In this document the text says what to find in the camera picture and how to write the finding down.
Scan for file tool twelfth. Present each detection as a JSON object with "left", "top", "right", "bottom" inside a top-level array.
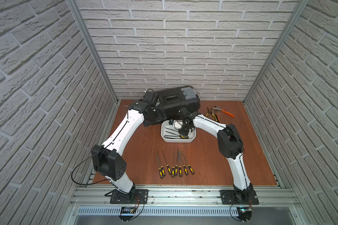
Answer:
[{"left": 164, "top": 136, "right": 181, "bottom": 140}]

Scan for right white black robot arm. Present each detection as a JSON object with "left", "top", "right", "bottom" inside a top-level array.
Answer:
[{"left": 178, "top": 107, "right": 254, "bottom": 202}]

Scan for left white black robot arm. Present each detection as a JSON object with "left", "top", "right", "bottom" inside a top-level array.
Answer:
[{"left": 91, "top": 91, "right": 158, "bottom": 195}]

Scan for white plastic storage box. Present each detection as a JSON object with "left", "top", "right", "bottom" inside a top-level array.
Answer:
[{"left": 161, "top": 120, "right": 197, "bottom": 143}]

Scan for black plastic toolbox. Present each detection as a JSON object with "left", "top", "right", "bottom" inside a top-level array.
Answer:
[{"left": 143, "top": 86, "right": 201, "bottom": 121}]

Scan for left control circuit board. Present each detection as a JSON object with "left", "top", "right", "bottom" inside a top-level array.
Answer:
[{"left": 119, "top": 206, "right": 137, "bottom": 222}]

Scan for control circuit board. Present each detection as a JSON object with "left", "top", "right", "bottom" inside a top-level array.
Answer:
[
  {"left": 237, "top": 207, "right": 252, "bottom": 222},
  {"left": 119, "top": 206, "right": 137, "bottom": 222}
]

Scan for right control circuit board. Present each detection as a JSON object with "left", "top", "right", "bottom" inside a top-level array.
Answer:
[{"left": 237, "top": 207, "right": 252, "bottom": 222}]

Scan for yellow handled pliers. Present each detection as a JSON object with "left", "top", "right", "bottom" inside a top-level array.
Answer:
[{"left": 205, "top": 111, "right": 219, "bottom": 122}]

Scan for orange handled pliers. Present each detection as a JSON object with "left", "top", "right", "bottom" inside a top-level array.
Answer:
[{"left": 212, "top": 106, "right": 235, "bottom": 123}]

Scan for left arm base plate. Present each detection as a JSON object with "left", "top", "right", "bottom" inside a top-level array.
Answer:
[{"left": 110, "top": 189, "right": 149, "bottom": 204}]

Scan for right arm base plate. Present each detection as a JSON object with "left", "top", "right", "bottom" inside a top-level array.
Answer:
[{"left": 219, "top": 190, "right": 259, "bottom": 205}]

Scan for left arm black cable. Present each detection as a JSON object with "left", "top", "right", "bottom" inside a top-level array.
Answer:
[{"left": 70, "top": 156, "right": 110, "bottom": 186}]

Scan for aluminium front rail frame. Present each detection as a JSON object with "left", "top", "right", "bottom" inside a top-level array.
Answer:
[{"left": 69, "top": 185, "right": 300, "bottom": 207}]

